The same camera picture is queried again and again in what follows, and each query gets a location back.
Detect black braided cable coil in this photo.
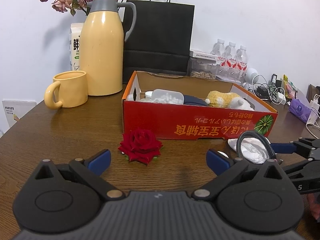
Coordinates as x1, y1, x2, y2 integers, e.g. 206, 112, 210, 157
236, 130, 284, 165

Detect red artificial rose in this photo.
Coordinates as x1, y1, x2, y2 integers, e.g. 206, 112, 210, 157
118, 129, 163, 165

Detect white crumpled plastic bag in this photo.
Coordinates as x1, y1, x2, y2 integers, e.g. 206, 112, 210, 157
241, 138, 270, 164

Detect purple tissue pack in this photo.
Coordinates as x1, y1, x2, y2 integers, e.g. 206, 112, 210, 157
289, 99, 311, 124

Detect colourful snack packets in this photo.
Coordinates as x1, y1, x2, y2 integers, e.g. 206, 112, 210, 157
283, 74, 297, 99

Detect yellow white plush toy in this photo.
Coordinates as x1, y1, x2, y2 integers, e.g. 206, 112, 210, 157
205, 90, 254, 111

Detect white robot figurine fan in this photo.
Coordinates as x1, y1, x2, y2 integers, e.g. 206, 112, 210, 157
242, 68, 259, 90

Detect yellow ceramic mug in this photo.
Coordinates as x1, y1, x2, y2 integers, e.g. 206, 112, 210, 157
44, 70, 88, 109

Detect red cardboard box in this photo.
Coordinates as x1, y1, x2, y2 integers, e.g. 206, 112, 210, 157
122, 71, 278, 140

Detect white round jar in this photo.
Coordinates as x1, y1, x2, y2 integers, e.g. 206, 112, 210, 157
126, 90, 153, 102

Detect right water bottle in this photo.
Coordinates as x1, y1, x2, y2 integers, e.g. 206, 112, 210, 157
233, 46, 248, 82

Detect water bottle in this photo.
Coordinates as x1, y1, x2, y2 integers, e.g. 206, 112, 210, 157
233, 46, 248, 82
219, 42, 236, 77
211, 38, 225, 75

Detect clear plastic food container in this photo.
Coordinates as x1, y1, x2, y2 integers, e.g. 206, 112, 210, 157
188, 57, 217, 80

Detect white chair back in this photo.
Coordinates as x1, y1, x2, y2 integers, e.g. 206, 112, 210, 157
2, 100, 37, 128

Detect middle water bottle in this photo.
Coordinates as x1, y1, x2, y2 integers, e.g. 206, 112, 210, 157
219, 42, 236, 77

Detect flat white printed box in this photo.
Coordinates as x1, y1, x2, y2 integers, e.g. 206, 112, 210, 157
189, 49, 217, 61

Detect left water bottle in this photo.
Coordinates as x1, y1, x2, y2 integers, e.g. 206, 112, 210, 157
211, 38, 225, 75

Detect yellow thermos jug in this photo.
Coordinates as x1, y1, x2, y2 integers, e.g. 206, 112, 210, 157
79, 0, 137, 96

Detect white milk carton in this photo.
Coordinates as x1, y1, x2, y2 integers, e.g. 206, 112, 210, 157
69, 23, 84, 71

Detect black paper shopping bag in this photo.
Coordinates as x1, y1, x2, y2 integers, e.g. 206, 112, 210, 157
123, 0, 195, 83

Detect white wall charger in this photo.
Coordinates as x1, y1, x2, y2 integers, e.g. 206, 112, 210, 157
306, 94, 320, 139

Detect tangled chargers and cables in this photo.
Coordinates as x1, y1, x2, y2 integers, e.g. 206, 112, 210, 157
251, 73, 287, 106

